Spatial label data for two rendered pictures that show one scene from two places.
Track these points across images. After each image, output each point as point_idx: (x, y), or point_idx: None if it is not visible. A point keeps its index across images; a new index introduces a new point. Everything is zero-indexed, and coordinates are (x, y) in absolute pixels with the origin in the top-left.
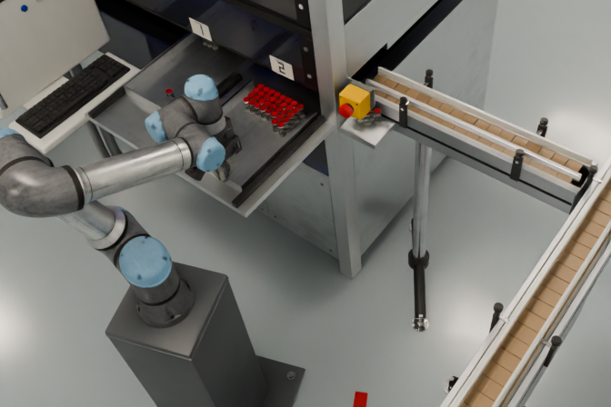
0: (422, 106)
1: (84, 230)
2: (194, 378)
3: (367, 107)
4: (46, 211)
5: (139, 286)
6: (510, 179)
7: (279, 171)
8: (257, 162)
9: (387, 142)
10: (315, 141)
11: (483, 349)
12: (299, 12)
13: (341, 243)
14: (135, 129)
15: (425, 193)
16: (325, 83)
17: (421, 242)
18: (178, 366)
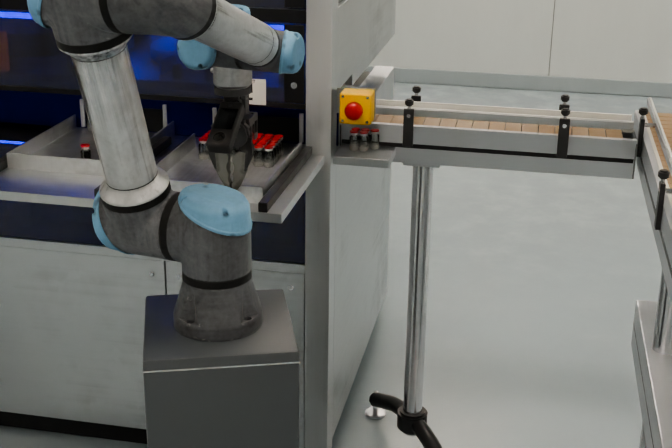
0: (429, 111)
1: (133, 154)
2: (285, 432)
3: (373, 111)
4: (183, 4)
5: (223, 233)
6: (555, 161)
7: (292, 186)
8: (257, 184)
9: (349, 238)
10: (314, 166)
11: (671, 218)
12: None
13: (313, 402)
14: (51, 186)
15: (426, 270)
16: (319, 85)
17: (420, 372)
18: (266, 403)
